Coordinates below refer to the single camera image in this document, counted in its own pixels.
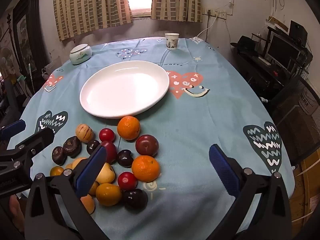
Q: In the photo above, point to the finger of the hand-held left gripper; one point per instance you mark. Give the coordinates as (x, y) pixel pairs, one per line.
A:
(40, 138)
(15, 128)

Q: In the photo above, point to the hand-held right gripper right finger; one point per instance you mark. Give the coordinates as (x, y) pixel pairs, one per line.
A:
(223, 172)

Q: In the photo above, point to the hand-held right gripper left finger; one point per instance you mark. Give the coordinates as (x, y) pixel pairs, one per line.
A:
(90, 171)

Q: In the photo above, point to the pale yellow pear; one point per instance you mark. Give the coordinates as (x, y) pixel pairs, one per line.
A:
(107, 174)

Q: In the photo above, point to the dark brown water chestnut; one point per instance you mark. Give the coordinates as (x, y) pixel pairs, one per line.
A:
(58, 155)
(72, 146)

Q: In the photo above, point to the dark purple plum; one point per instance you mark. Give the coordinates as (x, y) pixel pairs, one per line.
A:
(125, 158)
(135, 198)
(92, 146)

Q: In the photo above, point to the dark red plum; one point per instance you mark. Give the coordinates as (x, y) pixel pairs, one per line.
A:
(111, 152)
(147, 145)

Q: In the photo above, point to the yellow orange round fruit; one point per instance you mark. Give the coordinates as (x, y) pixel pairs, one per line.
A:
(108, 194)

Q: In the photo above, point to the greenish yellow citrus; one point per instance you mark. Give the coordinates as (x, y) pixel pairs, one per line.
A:
(57, 171)

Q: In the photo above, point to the bright red plum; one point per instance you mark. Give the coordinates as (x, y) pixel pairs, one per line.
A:
(107, 135)
(127, 180)

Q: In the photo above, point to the tan striped round fruit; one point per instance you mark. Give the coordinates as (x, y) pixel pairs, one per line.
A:
(84, 132)

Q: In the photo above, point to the orange tangerine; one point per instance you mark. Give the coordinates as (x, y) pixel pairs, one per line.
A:
(128, 127)
(145, 168)

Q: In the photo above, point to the white oval plate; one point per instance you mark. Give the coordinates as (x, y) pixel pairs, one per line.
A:
(125, 87)

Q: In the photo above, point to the person's left hand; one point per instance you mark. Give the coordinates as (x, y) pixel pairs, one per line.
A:
(16, 210)

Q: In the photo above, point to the blue printed tablecloth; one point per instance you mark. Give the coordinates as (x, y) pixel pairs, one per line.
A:
(187, 135)

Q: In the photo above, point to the clear plastic bag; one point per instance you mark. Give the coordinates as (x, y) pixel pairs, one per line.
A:
(48, 71)

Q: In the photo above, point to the cardboard box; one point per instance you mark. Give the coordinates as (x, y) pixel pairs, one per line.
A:
(306, 180)

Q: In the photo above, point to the black mesh chair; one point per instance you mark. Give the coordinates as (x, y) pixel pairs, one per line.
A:
(295, 120)

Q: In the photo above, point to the white ceramic lidded jar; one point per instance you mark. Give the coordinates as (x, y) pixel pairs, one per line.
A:
(80, 55)

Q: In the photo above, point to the black desk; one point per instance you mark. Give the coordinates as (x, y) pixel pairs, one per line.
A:
(257, 72)

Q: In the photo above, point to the black bag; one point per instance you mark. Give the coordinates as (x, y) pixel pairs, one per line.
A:
(243, 43)

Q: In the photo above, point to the computer monitor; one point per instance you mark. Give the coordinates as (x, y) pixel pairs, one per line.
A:
(282, 50)

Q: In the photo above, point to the printed paper cup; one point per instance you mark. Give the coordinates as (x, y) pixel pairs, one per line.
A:
(172, 41)

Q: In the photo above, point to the striped beige curtain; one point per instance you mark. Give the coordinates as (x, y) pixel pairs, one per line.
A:
(92, 5)
(175, 0)

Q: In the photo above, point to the beige flat box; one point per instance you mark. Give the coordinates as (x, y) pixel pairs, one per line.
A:
(276, 23)

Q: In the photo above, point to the black speaker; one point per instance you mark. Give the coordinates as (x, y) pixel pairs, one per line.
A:
(298, 31)

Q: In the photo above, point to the white wall socket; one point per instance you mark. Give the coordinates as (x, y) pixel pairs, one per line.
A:
(220, 14)

